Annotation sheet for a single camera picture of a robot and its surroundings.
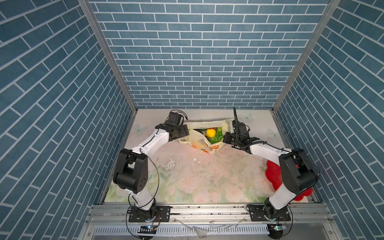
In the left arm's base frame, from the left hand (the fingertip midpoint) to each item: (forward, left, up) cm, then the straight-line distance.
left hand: (183, 132), depth 92 cm
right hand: (-1, -25, -2) cm, 25 cm away
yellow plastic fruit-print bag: (+4, -15, -9) cm, 18 cm away
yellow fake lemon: (+4, -19, -7) cm, 20 cm away
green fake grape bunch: (+1, -23, -7) cm, 24 cm away
